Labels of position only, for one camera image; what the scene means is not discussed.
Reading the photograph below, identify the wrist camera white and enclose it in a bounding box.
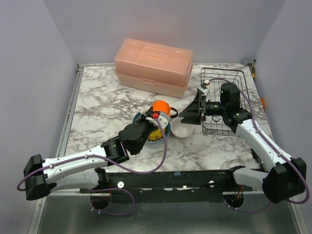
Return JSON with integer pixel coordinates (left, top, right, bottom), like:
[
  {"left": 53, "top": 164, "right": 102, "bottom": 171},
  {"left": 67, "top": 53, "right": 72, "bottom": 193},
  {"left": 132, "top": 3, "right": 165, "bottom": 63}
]
[
  {"left": 197, "top": 81, "right": 210, "bottom": 96},
  {"left": 146, "top": 112, "right": 172, "bottom": 129}
]

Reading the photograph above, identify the orange object at right edge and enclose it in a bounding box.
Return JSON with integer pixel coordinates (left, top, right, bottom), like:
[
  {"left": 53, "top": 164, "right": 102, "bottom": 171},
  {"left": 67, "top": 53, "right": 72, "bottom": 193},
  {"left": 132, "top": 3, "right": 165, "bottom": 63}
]
[{"left": 260, "top": 97, "right": 265, "bottom": 108}]

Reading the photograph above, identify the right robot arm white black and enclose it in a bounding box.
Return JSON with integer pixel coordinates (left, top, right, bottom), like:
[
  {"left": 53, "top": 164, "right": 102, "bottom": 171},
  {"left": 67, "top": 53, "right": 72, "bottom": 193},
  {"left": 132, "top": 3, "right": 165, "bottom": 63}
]
[{"left": 179, "top": 82, "right": 310, "bottom": 204}]

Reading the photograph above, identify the black wire dish rack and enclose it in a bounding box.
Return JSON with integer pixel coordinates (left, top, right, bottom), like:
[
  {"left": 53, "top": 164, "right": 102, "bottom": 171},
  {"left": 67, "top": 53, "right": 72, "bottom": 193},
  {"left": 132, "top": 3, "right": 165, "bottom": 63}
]
[{"left": 200, "top": 67, "right": 252, "bottom": 137}]

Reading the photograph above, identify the pink translucent storage box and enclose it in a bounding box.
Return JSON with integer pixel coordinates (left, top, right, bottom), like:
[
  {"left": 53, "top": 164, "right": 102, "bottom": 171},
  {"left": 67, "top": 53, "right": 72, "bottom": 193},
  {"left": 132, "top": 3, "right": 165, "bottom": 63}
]
[{"left": 115, "top": 39, "right": 194, "bottom": 98}]

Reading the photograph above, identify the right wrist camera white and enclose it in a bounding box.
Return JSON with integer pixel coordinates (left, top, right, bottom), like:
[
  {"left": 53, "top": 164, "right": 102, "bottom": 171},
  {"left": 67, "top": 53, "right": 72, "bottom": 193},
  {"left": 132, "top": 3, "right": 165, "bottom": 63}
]
[{"left": 197, "top": 81, "right": 210, "bottom": 96}]

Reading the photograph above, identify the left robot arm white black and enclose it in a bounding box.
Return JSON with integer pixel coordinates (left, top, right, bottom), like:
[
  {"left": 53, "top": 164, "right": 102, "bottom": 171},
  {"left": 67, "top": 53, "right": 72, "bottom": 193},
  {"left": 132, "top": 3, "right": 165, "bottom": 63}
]
[{"left": 17, "top": 109, "right": 171, "bottom": 201}]

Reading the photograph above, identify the large teal rimmed plate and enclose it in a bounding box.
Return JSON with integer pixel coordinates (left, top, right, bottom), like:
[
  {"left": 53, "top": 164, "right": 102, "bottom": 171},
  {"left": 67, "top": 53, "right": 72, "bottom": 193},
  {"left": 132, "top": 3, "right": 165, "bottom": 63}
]
[{"left": 133, "top": 112, "right": 171, "bottom": 145}]

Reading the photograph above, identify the white cylinder at edge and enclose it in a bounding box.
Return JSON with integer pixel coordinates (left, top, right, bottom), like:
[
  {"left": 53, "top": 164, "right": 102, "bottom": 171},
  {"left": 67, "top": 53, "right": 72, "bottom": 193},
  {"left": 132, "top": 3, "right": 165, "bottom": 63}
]
[{"left": 240, "top": 153, "right": 253, "bottom": 163}]

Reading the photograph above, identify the small yellow patterned plate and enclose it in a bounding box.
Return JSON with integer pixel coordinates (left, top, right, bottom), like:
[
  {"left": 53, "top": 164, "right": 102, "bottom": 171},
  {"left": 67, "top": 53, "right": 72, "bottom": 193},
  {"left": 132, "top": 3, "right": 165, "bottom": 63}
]
[{"left": 148, "top": 129, "right": 163, "bottom": 141}]

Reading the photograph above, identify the orange mug black handle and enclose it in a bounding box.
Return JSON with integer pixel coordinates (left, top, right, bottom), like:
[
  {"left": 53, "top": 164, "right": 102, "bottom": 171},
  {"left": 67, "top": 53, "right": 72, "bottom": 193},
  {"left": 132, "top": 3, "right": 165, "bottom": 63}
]
[{"left": 152, "top": 100, "right": 178, "bottom": 118}]

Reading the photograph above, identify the yellow black tool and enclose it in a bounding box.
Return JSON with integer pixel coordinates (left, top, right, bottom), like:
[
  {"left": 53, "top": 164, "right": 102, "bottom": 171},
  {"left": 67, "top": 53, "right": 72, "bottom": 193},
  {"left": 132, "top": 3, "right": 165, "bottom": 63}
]
[{"left": 252, "top": 59, "right": 256, "bottom": 79}]

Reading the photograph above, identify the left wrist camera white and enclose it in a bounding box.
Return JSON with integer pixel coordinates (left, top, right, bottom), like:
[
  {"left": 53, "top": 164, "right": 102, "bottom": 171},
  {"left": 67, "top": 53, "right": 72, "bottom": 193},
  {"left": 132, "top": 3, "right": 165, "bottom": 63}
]
[{"left": 146, "top": 112, "right": 172, "bottom": 129}]

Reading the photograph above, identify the white floral bowl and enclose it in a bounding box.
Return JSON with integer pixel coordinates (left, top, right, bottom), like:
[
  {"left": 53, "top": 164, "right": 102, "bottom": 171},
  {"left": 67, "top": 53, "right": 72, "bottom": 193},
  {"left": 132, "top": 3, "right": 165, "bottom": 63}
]
[{"left": 171, "top": 118, "right": 193, "bottom": 138}]

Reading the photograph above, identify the black front mounting rail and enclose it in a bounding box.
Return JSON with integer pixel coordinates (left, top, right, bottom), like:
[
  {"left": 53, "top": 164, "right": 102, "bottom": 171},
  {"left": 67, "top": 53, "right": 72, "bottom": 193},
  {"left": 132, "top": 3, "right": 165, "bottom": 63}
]
[{"left": 80, "top": 168, "right": 269, "bottom": 204}]

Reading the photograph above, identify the black bolt at edge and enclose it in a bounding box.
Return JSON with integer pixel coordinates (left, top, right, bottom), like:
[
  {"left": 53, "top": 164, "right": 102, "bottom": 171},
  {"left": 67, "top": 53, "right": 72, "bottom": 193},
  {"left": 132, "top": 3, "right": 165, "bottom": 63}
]
[{"left": 251, "top": 149, "right": 268, "bottom": 172}]

